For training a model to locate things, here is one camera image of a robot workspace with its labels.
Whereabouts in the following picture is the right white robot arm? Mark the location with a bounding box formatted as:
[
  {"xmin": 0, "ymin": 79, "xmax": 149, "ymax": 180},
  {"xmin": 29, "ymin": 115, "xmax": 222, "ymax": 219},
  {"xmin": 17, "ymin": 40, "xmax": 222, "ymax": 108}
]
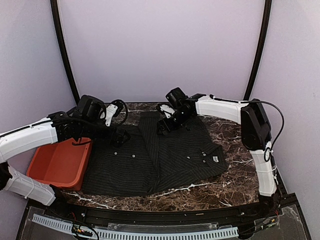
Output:
[{"xmin": 156, "ymin": 88, "xmax": 281, "ymax": 217}]

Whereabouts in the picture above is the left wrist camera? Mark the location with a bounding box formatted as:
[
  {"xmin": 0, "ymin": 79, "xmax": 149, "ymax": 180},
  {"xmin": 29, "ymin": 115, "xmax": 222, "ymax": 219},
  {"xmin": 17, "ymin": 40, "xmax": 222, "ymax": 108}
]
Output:
[{"xmin": 73, "ymin": 95, "xmax": 106, "ymax": 123}]

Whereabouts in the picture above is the orange plastic bin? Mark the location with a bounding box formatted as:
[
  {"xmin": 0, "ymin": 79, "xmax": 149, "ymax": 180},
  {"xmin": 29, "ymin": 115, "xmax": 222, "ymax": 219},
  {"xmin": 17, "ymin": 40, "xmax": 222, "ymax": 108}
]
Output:
[{"xmin": 26, "ymin": 137, "xmax": 93, "ymax": 191}]

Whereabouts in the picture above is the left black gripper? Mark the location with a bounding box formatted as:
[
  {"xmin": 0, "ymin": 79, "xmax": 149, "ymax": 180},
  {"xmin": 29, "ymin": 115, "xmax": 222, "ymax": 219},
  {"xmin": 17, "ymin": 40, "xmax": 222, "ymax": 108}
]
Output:
[{"xmin": 79, "ymin": 119, "xmax": 131, "ymax": 147}]

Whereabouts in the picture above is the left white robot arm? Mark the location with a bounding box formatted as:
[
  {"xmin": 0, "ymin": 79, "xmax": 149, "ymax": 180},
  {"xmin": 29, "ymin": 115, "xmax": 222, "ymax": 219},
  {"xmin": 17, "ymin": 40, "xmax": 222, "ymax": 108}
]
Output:
[{"xmin": 0, "ymin": 111, "xmax": 120, "ymax": 218}]

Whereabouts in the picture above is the left black frame post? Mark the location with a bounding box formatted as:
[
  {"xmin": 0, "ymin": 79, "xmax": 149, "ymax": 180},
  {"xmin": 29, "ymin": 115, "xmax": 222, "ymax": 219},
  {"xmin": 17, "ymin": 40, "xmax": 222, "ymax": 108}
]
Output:
[{"xmin": 49, "ymin": 0, "xmax": 80, "ymax": 104}]

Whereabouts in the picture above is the black frame post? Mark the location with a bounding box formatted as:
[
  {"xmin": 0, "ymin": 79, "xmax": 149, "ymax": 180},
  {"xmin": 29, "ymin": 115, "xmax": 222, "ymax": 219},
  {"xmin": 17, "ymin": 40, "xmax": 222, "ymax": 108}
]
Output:
[
  {"xmin": 49, "ymin": 0, "xmax": 80, "ymax": 104},
  {"xmin": 243, "ymin": 0, "xmax": 273, "ymax": 101}
]

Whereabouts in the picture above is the white slotted cable duct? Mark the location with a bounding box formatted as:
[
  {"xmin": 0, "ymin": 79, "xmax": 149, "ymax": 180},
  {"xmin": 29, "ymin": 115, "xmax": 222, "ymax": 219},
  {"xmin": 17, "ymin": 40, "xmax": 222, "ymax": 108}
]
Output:
[{"xmin": 31, "ymin": 214, "xmax": 239, "ymax": 240}]

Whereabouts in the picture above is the right black frame post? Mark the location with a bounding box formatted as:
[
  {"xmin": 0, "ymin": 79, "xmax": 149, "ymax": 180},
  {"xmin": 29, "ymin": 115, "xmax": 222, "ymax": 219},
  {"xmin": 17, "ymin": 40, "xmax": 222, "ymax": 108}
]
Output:
[{"xmin": 243, "ymin": 0, "xmax": 273, "ymax": 101}]

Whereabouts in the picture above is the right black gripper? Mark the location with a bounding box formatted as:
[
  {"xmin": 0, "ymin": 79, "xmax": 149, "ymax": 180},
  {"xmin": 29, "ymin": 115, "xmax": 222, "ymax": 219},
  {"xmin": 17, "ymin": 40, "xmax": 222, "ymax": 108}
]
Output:
[{"xmin": 156, "ymin": 108, "xmax": 192, "ymax": 135}]

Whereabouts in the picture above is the black front rail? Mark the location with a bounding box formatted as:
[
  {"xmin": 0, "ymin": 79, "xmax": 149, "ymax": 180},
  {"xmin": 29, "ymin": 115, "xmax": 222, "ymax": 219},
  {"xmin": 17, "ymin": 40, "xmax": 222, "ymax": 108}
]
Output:
[{"xmin": 22, "ymin": 193, "xmax": 299, "ymax": 228}]

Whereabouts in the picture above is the black pinstriped shirt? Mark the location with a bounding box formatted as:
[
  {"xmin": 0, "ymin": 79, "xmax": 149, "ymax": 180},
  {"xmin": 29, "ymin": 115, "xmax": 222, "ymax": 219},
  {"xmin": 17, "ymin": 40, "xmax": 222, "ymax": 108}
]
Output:
[{"xmin": 81, "ymin": 111, "xmax": 229, "ymax": 197}]

